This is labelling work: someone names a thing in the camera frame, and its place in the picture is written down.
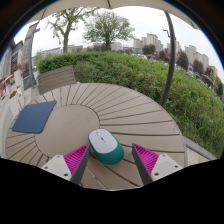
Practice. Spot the dark curved umbrella pole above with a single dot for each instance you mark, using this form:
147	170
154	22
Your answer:
171	60

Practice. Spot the white and teal computer mouse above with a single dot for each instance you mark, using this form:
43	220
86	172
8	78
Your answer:
106	146

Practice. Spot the beige slatted outdoor chair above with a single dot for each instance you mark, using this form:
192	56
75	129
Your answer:
56	79

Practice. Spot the distant apartment buildings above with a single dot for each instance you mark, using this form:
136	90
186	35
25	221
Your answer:
151	40

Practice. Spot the beige umbrella canopy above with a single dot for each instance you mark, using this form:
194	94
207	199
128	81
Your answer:
110	3

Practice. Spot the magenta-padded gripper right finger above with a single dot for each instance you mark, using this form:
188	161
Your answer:
165	166

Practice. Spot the white flower planter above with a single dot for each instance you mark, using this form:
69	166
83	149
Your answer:
15	103

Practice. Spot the thin sparse-leaved tree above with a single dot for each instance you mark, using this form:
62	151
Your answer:
66	36

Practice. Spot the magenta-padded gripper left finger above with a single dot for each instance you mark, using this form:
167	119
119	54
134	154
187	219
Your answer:
58	166

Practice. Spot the tall grey sign post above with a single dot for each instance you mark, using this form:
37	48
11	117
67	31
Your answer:
30	50

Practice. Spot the round leafy tree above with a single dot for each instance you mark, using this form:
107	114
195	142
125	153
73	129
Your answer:
107	26

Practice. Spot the blue rectangular mouse pad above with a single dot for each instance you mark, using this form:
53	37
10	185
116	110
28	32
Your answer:
33	116

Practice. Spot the green hedge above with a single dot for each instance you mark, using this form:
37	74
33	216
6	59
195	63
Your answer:
140	76

